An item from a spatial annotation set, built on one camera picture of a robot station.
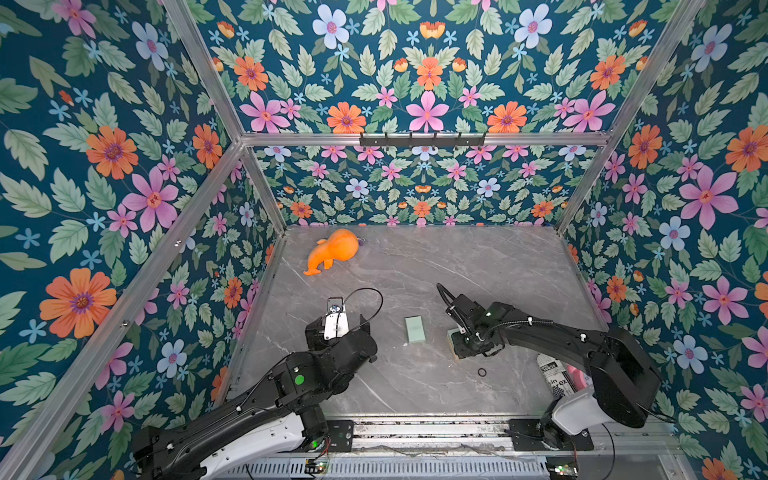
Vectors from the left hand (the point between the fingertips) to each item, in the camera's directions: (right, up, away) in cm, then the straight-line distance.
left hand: (351, 322), depth 72 cm
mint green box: (+16, -6, +18) cm, 25 cm away
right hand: (+30, -9, +13) cm, 34 cm away
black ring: (+35, -16, +12) cm, 41 cm away
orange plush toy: (-10, +20, +35) cm, 41 cm away
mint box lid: (+26, -6, +14) cm, 31 cm away
